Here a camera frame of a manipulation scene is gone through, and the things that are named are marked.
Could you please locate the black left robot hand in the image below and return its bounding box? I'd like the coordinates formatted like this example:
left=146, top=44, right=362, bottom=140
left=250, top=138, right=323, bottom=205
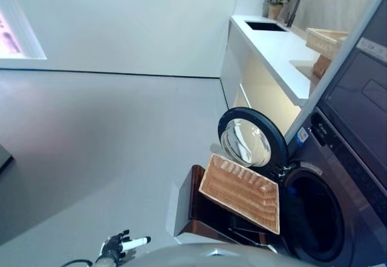
left=99, top=230, right=151, bottom=262

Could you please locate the rectangular wicker laundry basket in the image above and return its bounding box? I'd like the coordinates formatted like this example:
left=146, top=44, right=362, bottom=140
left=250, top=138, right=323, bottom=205
left=198, top=153, right=281, bottom=235

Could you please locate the dark grey washing machine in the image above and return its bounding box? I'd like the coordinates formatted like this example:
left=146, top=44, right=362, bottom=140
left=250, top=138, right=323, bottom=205
left=276, top=106, right=387, bottom=267

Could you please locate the glossy brown stool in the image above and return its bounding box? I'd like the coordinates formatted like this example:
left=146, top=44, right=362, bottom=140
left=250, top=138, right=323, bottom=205
left=174, top=164, right=270, bottom=246

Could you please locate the silver robot torso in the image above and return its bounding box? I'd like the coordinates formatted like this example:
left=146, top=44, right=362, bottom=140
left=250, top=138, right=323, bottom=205
left=132, top=242, right=293, bottom=267

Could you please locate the grey cabinet with black edge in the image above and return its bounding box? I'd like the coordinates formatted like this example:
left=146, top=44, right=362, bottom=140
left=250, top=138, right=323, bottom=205
left=0, top=143, right=15, bottom=175

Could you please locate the round glass washer door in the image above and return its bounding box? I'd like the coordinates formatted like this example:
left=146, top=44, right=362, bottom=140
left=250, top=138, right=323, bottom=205
left=217, top=107, right=290, bottom=178

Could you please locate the small white blue sticker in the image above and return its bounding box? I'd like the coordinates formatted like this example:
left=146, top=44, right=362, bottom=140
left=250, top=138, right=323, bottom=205
left=298, top=127, right=311, bottom=143

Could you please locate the white counter table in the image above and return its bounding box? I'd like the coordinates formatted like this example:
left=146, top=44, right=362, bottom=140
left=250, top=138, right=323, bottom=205
left=220, top=14, right=321, bottom=129

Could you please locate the brown wicker box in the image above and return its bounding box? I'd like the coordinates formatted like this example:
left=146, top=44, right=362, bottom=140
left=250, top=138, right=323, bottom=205
left=312, top=54, right=333, bottom=77

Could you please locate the pale wicker storage basket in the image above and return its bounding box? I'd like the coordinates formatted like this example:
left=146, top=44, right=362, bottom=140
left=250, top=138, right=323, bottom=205
left=305, top=27, right=349, bottom=53

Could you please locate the grey stacked dryer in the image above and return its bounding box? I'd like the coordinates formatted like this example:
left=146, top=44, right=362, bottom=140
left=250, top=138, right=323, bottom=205
left=319, top=2, right=387, bottom=186

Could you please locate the dark arched faucet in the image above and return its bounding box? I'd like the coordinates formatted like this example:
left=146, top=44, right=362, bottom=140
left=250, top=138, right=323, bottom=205
left=276, top=0, right=305, bottom=28

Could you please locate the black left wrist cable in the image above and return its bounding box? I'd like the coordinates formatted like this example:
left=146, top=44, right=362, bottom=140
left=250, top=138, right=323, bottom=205
left=60, top=259, right=93, bottom=267

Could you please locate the bright window with frame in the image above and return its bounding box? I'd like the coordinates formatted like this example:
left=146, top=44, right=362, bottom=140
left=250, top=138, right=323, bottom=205
left=0, top=0, right=47, bottom=60

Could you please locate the white appliance enclosure panel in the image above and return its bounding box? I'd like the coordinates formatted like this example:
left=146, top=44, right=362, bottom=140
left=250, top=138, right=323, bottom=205
left=284, top=0, right=387, bottom=144

